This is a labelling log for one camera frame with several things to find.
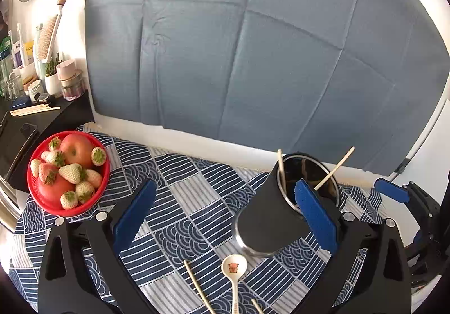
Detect grey-blue cloth backdrop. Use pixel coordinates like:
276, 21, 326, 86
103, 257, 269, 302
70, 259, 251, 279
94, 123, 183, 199
84, 0, 450, 177

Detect white green tube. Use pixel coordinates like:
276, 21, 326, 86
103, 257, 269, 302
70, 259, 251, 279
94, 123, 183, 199
34, 24, 45, 80

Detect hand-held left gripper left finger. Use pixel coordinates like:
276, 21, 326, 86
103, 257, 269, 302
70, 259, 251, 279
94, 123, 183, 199
38, 178, 159, 314

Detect glass jar with gold lid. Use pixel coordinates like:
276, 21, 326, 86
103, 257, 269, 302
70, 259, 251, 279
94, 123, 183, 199
58, 71, 85, 101

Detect bundle of wooden sticks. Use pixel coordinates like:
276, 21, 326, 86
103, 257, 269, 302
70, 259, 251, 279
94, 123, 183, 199
10, 104, 61, 118

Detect small white red-print spoon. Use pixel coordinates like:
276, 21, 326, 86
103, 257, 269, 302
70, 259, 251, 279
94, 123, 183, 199
221, 254, 248, 314

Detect small plant in white pot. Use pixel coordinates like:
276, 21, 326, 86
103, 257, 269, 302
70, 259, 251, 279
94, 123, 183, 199
44, 53, 63, 95

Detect pile of white strawberries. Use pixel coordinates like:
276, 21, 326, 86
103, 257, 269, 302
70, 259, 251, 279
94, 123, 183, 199
30, 136, 107, 210

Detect pink jar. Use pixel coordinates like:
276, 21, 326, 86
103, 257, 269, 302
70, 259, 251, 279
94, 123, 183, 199
56, 59, 77, 80

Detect blue patterned tablecloth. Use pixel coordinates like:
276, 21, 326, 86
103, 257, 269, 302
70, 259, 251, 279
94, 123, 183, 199
7, 122, 387, 314

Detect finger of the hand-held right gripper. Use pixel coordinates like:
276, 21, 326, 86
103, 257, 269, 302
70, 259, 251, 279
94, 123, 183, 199
412, 228, 440, 255
373, 178, 442, 230

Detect red bowl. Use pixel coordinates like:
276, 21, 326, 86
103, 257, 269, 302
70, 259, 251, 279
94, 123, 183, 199
27, 130, 111, 217

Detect yellow box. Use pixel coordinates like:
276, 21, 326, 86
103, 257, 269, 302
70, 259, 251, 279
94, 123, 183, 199
24, 41, 36, 65

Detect white electric toothbrush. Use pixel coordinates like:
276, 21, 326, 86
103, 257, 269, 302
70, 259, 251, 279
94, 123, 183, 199
17, 23, 29, 67

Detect white jar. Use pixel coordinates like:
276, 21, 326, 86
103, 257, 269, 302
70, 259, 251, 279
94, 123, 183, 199
28, 80, 45, 102

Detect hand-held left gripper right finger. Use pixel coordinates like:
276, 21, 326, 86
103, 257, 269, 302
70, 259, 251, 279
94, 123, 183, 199
294, 178, 412, 314

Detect clear glass bottles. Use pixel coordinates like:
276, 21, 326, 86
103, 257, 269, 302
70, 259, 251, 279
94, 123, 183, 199
0, 69, 23, 101

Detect black metal cup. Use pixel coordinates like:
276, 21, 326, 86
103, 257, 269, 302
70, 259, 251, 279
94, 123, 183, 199
235, 153, 341, 258

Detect red apple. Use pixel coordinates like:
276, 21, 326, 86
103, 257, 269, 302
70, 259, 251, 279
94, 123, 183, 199
59, 133, 94, 169

